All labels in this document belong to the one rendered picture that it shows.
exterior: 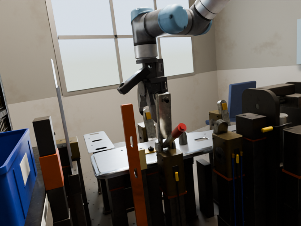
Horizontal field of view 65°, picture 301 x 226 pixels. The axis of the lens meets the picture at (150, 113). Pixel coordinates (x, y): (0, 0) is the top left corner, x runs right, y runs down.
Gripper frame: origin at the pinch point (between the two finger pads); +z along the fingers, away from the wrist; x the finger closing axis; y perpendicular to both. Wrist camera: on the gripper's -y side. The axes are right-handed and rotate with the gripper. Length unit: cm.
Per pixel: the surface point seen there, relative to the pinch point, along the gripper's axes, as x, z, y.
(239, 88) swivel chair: 163, 20, 176
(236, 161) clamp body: -23.7, 10.8, 17.3
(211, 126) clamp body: 19.2, 13.5, 38.0
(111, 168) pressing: -7.0, 11.4, -15.1
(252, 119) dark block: -25.0, -0.8, 21.8
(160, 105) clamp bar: -17.1, -7.3, -1.2
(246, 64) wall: 204, -6, 223
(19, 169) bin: -23.8, -0.2, -35.3
